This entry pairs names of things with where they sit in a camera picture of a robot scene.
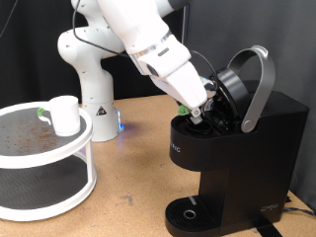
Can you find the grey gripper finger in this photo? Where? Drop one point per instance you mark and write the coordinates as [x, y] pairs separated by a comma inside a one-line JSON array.
[[196, 115]]

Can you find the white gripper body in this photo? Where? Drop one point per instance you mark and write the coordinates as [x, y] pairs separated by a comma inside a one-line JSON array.
[[184, 85]]

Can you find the coffee pod with green lid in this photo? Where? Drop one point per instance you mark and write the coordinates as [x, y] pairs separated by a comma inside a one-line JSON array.
[[183, 110]]

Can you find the black Keurig coffee machine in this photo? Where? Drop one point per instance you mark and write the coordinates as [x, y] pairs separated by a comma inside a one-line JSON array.
[[250, 171]]

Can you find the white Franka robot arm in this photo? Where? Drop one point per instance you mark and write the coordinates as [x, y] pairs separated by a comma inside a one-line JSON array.
[[131, 19]]

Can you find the black tape strip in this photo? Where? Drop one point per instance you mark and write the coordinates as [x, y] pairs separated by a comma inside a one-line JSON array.
[[266, 228]]

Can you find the black backdrop curtain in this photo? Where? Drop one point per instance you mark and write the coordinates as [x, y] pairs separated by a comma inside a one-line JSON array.
[[33, 65]]

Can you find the white two-tier turntable stand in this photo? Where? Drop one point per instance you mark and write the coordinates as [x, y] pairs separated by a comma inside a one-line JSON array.
[[39, 160]]

